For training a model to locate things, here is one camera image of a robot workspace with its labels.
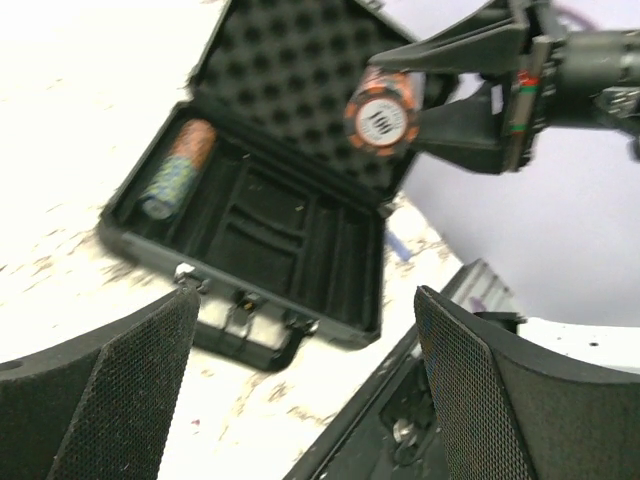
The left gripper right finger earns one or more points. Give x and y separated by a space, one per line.
510 409

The brown poker chip stack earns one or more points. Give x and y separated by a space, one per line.
194 142

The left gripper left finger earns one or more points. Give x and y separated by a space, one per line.
100 405

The blue poker chip stack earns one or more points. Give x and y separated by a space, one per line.
168 188

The blue pen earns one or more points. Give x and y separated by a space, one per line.
397 246

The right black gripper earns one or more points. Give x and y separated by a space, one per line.
585 79

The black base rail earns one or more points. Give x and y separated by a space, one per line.
387 430

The aluminium extrusion rail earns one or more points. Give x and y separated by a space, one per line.
478 289

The black poker set case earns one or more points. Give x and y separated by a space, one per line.
285 220

